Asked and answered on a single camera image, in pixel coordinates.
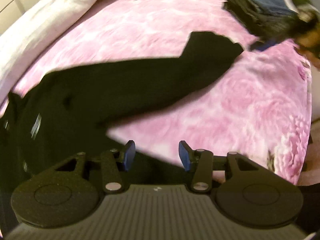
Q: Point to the pink rose bedsheet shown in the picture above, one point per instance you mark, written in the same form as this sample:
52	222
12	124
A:
261	107

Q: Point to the black zip jacket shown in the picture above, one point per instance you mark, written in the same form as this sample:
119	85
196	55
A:
70	110

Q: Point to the person right hand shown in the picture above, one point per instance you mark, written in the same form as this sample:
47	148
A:
303	45

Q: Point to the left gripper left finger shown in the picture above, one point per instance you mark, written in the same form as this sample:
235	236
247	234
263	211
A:
111	164

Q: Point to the white striped duvet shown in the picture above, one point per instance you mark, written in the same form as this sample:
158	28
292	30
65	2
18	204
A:
32	33

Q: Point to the folded dark clothes stack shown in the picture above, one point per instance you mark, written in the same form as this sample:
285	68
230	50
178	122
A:
261	18

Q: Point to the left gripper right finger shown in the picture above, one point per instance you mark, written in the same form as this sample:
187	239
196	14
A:
203	163

